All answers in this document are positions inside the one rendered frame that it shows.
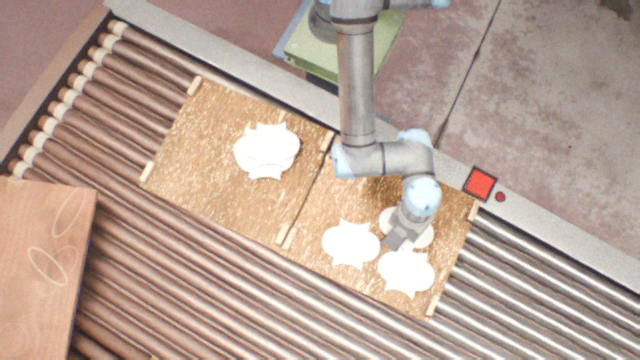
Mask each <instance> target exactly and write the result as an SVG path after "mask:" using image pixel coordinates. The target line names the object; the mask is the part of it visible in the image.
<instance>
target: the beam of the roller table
mask: <svg viewBox="0 0 640 360"><path fill-rule="evenodd" d="M102 5H104V6H106V7H108V8H111V9H112V12H113V14H114V16H115V18H116V20H117V21H119V22H123V23H126V24H128V25H129V26H130V27H131V28H133V29H135V30H137V31H139V32H141V33H143V34H144V35H145V36H147V37H148V36H149V37H151V38H153V39H155V40H157V41H159V42H161V43H162V44H164V45H166V46H168V47H170V48H172V49H174V50H176V51H177V52H179V53H181V54H183V55H185V56H186V55H187V56H189V57H191V58H193V59H194V60H196V61H198V62H200V63H202V64H204V65H206V66H208V67H210V68H211V69H213V70H215V71H217V72H219V73H221V74H223V75H225V76H226V77H229V78H231V79H233V80H235V81H237V82H239V83H241V84H243V85H244V86H246V87H248V88H250V90H251V89H252V91H255V92H257V93H259V94H261V95H262V96H264V97H266V98H268V99H270V100H272V101H275V102H277V103H279V104H280V105H282V106H284V107H286V108H288V109H290V110H293V111H295V112H296V113H298V115H300V116H302V117H304V118H306V119H309V120H311V121H313V122H314V123H316V124H318V125H320V126H322V127H325V128H327V129H330V130H332V132H334V133H336V135H339V136H341V121H340V98H337V96H335V95H333V94H331V93H329V92H327V91H325V90H324V89H321V88H319V87H317V86H315V85H313V84H311V83H309V82H307V81H304V80H302V79H300V78H299V77H297V76H295V75H293V73H291V72H289V71H286V70H284V69H282V68H280V67H278V66H276V65H275V64H273V63H271V62H269V61H266V60H264V59H262V58H260V57H258V56H256V55H254V54H252V53H251V52H249V51H247V50H245V49H243V48H240V47H238V46H236V45H234V44H232V43H230V42H228V41H227V40H225V39H223V38H221V37H219V36H217V35H215V34H214V35H213V34H211V33H209V32H207V31H206V30H204V29H202V28H200V27H198V26H196V25H194V24H192V23H190V22H188V21H186V20H184V19H183V18H181V17H179V16H178V17H177V16H175V15H173V14H171V13H169V12H167V11H165V10H163V9H161V8H160V7H158V6H156V5H155V6H154V5H153V4H151V3H149V2H147V1H145V0H105V1H104V2H103V3H102ZM375 119H376V142H388V141H396V140H397V135H398V134H399V133H400V132H402V131H400V130H398V129H396V127H395V126H393V125H391V124H389V123H386V122H384V121H382V120H380V119H378V118H376V117H375ZM432 149H433V162H434V170H435V178H436V180H437V181H439V182H441V183H443V184H446V185H449V186H451V187H453V188H455V189H458V190H460V191H461V188H462V186H463V184H464V183H465V181H466V179H467V177H468V174H469V172H470V170H471V168H470V167H468V166H467V165H465V164H463V163H461V162H459V161H457V160H455V159H453V157H451V156H448V155H446V154H444V153H443V152H441V151H439V150H437V149H435V148H433V147H432ZM497 191H502V192H503V193H504V194H505V196H506V198H505V201H504V202H503V203H498V202H496V201H495V199H494V194H495V193H496V192H497ZM478 210H479V211H481V212H483V213H485V214H486V215H488V216H490V217H492V218H494V219H496V220H498V222H499V221H500V223H501V224H503V225H505V226H507V227H509V228H511V229H513V230H515V231H517V232H518V233H520V234H522V235H524V236H526V237H527V238H529V239H531V240H533V241H534V242H536V243H538V244H540V245H542V246H544V247H546V248H548V249H549V250H550V251H551V250H552V251H554V252H556V253H558V254H560V255H562V256H564V258H566V259H568V260H570V261H572V262H574V263H576V264H577V265H579V266H580V267H582V268H584V269H586V270H587V271H589V272H591V273H595V274H596V275H597V276H599V277H601V278H603V279H605V280H606V281H608V282H609V283H611V284H613V285H614V286H616V287H617V286H618V287H620V288H621V289H623V290H624V291H626V292H627V293H629V294H631V295H633V296H634V297H635V296H636V297H638V298H639V299H640V261H639V260H637V259H636V258H634V257H632V256H630V255H627V254H625V253H623V252H622V251H620V250H619V249H617V248H615V247H614V246H612V245H610V244H608V243H606V242H605V241H603V240H601V239H599V238H598V237H597V236H595V235H593V234H591V233H589V232H587V231H586V230H585V231H584V230H582V229H580V228H578V227H577V226H575V225H574V224H572V223H570V222H568V221H566V220H564V219H562V218H560V217H559V216H557V215H556V214H554V213H552V212H550V211H548V210H546V209H544V208H542V207H540V206H539V205H537V203H535V202H534V201H532V200H530V199H528V198H526V197H524V196H522V195H520V194H518V193H516V192H514V191H513V190H511V189H509V188H507V187H505V186H503V185H501V184H499V183H497V182H496V184H495V186H494V188H493V190H492V192H491V194H490V196H489V199H488V201H487V203H486V204H484V203H482V202H480V204H479V207H478Z"/></svg>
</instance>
